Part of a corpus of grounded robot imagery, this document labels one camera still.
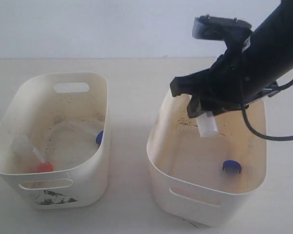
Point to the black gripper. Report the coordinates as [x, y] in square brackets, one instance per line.
[221, 87]

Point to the orange-capped tube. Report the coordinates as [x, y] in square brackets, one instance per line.
[207, 125]

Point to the cream plastic bin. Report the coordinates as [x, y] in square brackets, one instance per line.
[186, 169]
[61, 113]

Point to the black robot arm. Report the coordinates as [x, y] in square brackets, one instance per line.
[253, 60]

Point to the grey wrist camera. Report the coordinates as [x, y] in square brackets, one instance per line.
[207, 27]

